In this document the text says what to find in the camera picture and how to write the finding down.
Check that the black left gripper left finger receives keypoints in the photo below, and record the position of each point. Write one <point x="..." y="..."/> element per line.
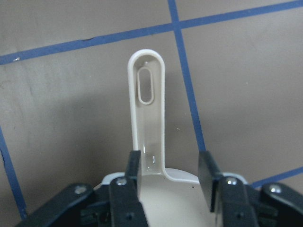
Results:
<point x="133" y="170"/>

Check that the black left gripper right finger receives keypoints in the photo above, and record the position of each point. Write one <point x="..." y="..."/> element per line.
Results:
<point x="209" y="175"/>

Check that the beige plastic dustpan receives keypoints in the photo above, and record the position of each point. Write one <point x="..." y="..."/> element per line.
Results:
<point x="167" y="197"/>

